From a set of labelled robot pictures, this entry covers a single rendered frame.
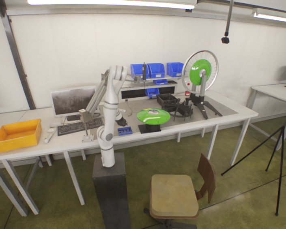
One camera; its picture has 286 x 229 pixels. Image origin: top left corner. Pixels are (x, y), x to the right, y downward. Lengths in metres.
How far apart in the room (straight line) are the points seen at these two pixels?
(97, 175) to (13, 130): 1.04
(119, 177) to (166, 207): 0.42
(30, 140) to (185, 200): 1.36
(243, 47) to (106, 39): 2.25
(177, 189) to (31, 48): 2.13
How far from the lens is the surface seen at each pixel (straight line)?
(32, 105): 2.37
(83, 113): 1.32
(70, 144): 1.45
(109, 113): 0.99
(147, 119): 1.36
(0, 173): 1.90
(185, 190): 1.42
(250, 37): 3.28
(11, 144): 1.63
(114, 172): 1.21
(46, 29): 2.18
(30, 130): 1.86
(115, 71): 0.95
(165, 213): 1.31
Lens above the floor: 1.74
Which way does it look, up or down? 27 degrees down
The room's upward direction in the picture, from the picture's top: straight up
